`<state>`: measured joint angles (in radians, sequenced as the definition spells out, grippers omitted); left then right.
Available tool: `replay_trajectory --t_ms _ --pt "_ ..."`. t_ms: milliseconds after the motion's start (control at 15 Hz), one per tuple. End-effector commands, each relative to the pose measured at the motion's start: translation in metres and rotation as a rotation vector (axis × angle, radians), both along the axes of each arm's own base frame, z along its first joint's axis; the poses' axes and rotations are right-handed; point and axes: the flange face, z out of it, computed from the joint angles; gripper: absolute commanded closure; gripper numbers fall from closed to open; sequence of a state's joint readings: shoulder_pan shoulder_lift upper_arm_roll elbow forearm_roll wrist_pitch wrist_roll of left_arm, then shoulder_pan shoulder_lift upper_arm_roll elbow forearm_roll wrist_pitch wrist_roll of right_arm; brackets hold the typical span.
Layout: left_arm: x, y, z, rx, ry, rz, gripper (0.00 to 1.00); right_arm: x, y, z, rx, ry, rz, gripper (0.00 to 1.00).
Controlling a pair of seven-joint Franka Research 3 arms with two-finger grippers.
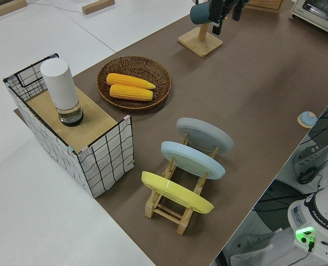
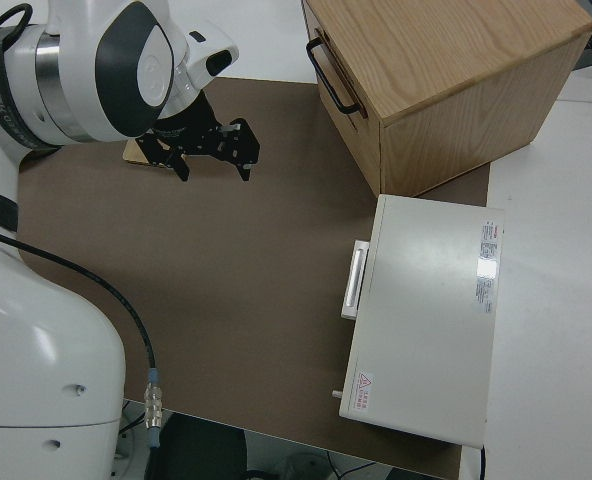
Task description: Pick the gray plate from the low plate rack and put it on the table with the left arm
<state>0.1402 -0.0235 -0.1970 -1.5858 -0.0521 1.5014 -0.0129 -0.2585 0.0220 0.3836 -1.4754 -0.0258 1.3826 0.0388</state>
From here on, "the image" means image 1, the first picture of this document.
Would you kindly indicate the light blue plate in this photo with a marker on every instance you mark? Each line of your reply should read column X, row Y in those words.
column 191, row 160

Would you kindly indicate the white cylindrical bottle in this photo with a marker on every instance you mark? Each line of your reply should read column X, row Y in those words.
column 60, row 83

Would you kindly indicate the yellow corn cob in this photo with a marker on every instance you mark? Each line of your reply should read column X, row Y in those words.
column 130, row 93
column 128, row 81

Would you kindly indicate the gray plate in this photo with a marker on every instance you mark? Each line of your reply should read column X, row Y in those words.
column 205, row 133

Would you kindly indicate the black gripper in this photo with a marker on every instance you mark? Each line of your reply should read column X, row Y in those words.
column 218, row 11

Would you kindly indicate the wooden plate rack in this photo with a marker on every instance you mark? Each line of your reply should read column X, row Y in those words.
column 164, row 214

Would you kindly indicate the wooden mug tree stand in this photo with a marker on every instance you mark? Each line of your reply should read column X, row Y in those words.
column 200, row 44

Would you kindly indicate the white toaster oven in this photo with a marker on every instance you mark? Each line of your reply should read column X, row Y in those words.
column 313, row 14

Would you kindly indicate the wooden drawer box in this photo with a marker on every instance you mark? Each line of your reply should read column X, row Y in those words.
column 263, row 4

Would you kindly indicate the wooden block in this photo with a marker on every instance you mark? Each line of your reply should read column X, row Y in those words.
column 97, row 7
column 6, row 9

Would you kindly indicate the brown table mat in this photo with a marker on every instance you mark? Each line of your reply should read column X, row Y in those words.
column 236, row 97

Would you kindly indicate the dark teal mug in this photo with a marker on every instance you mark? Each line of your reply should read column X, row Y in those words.
column 200, row 12

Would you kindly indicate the light wooden board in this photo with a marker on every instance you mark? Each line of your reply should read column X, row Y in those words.
column 97, row 124

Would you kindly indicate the yellow plate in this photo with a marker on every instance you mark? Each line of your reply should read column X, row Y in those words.
column 175, row 194

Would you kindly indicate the brown wicker basket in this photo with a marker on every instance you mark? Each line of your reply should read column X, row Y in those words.
column 155, row 72

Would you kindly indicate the blue call bell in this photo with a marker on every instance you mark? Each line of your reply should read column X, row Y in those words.
column 307, row 118

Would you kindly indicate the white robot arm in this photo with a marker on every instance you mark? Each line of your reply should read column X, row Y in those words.
column 324, row 210

